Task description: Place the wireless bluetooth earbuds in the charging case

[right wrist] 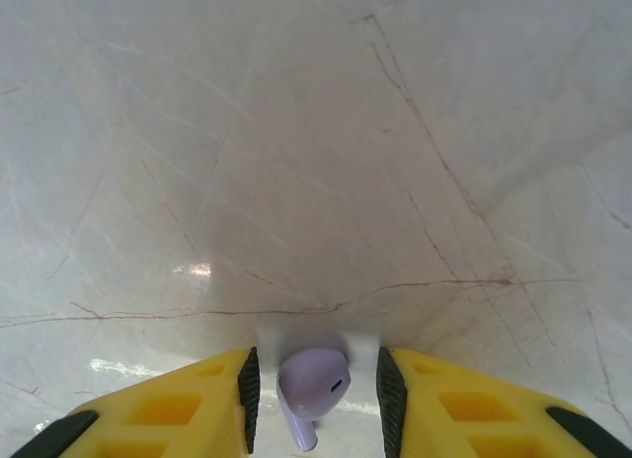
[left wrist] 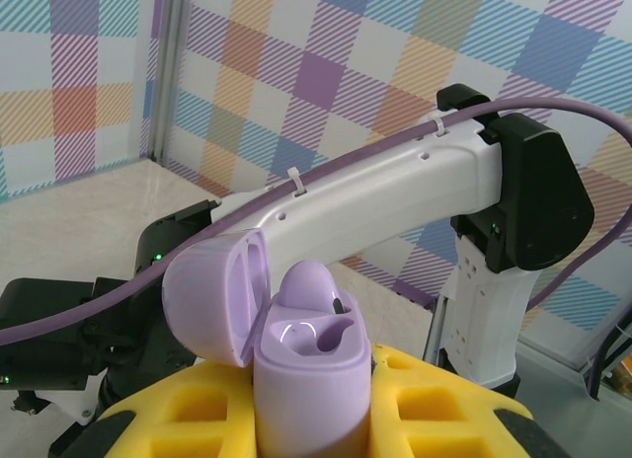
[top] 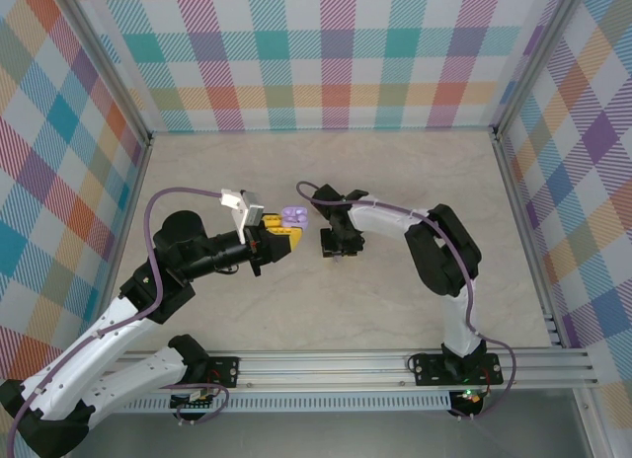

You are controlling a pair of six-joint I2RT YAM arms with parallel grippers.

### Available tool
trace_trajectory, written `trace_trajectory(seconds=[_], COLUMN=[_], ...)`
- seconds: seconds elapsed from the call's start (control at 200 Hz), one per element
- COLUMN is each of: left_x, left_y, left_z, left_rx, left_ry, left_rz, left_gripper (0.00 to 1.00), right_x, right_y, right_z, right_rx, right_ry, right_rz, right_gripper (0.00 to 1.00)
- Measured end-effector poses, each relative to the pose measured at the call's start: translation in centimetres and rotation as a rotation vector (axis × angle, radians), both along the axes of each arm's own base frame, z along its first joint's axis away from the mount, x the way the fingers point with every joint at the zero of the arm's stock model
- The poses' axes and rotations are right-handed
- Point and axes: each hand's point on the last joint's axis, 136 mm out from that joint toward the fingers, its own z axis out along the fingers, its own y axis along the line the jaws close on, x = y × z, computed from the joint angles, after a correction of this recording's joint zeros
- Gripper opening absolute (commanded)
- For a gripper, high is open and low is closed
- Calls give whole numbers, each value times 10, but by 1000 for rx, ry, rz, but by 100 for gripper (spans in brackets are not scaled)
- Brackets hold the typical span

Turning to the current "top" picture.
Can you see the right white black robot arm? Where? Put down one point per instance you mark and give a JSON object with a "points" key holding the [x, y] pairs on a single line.
{"points": [[444, 251]]}

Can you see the aluminium corner post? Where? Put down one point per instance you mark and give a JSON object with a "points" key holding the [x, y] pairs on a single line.
{"points": [[108, 68], [529, 58]]}

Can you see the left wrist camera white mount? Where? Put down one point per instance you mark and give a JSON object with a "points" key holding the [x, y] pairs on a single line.
{"points": [[247, 211]]}

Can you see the purple round earbud charging case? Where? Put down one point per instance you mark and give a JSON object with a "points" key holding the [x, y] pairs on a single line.
{"points": [[295, 217]]}

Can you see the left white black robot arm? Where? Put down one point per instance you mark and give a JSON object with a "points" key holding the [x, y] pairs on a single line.
{"points": [[99, 339]]}

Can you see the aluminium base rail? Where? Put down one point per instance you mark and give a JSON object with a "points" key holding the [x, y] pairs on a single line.
{"points": [[321, 369]]}

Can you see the aluminium side floor rail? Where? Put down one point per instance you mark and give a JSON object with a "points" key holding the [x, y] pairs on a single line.
{"points": [[516, 196], [132, 196]]}

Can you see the aluminium rear floor strip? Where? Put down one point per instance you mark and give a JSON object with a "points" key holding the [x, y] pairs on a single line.
{"points": [[321, 130]]}

